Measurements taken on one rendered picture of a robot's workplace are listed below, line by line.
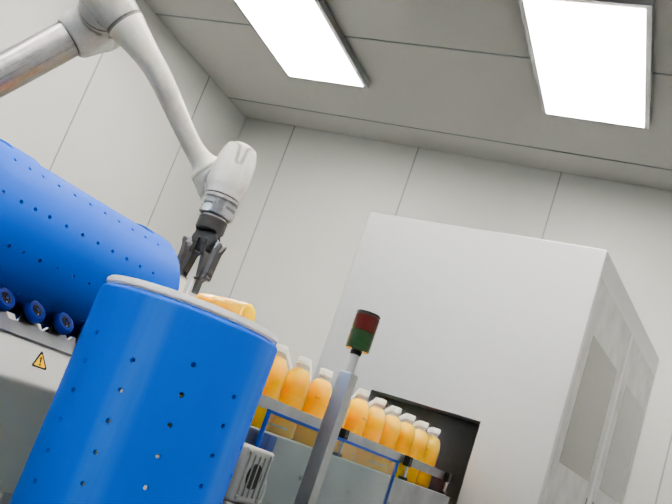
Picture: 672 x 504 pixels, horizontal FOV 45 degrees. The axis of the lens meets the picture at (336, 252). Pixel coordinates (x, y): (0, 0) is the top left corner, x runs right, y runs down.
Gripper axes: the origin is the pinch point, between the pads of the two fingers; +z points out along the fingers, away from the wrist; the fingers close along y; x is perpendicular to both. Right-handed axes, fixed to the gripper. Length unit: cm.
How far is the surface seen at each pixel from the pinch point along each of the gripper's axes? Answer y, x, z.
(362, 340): 38.6, 24.5, -3.4
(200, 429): 68, -60, 29
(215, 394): 69, -60, 24
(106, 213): 12.0, -42.3, -3.9
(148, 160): -324, 256, -138
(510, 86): -66, 277, -228
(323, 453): 38, 25, 25
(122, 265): 16.2, -36.9, 4.5
